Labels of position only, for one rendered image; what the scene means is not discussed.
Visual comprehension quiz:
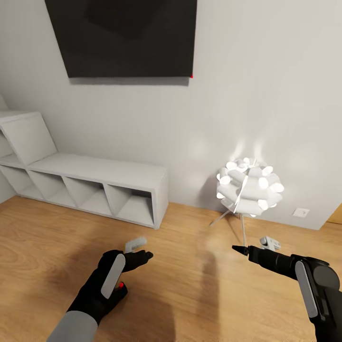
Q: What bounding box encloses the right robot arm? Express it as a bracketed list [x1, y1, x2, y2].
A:
[232, 236, 342, 342]

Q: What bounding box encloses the digital camera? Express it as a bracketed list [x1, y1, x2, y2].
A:
[102, 282, 128, 318]

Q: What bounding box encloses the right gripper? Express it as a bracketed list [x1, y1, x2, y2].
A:
[232, 246, 281, 274]

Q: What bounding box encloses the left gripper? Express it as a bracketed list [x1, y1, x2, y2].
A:
[128, 250, 153, 271]

